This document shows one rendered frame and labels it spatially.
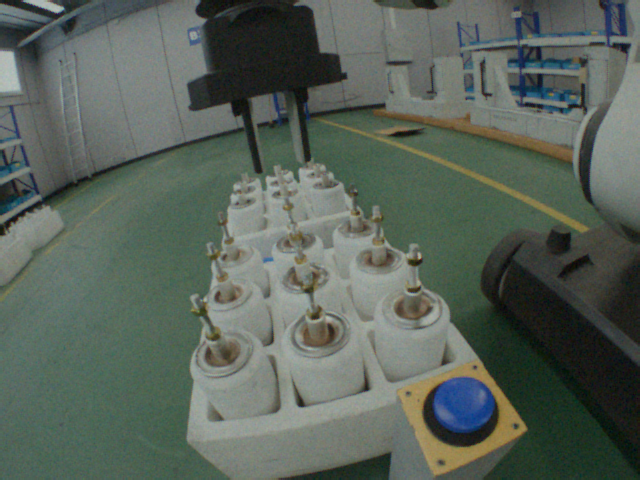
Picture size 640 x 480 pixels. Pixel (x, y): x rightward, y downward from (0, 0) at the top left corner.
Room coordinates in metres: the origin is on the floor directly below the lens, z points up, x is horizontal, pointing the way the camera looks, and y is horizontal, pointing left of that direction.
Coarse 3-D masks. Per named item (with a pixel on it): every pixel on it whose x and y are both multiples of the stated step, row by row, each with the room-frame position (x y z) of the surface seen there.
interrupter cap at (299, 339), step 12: (336, 312) 0.27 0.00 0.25; (300, 324) 0.26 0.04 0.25; (336, 324) 0.25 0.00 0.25; (348, 324) 0.25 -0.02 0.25; (288, 336) 0.24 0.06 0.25; (300, 336) 0.24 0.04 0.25; (336, 336) 0.23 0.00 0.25; (348, 336) 0.23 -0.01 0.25; (300, 348) 0.22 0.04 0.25; (312, 348) 0.22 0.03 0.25; (324, 348) 0.22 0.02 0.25; (336, 348) 0.21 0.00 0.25
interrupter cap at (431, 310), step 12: (384, 300) 0.28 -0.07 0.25; (396, 300) 0.27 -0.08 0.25; (432, 300) 0.26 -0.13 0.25; (384, 312) 0.25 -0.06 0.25; (396, 312) 0.25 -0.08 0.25; (420, 312) 0.25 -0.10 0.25; (432, 312) 0.24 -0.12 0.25; (396, 324) 0.23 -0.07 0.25; (408, 324) 0.23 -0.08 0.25; (420, 324) 0.22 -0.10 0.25; (432, 324) 0.22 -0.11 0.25
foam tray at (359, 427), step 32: (448, 352) 0.24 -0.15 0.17; (288, 384) 0.23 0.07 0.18; (384, 384) 0.20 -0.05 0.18; (192, 416) 0.19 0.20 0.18; (256, 416) 0.18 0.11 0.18; (288, 416) 0.18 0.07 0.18; (320, 416) 0.17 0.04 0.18; (352, 416) 0.17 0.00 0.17; (384, 416) 0.17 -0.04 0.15; (224, 448) 0.15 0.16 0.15; (256, 448) 0.16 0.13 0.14; (288, 448) 0.16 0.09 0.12; (320, 448) 0.16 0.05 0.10; (352, 448) 0.17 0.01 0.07; (384, 448) 0.17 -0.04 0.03
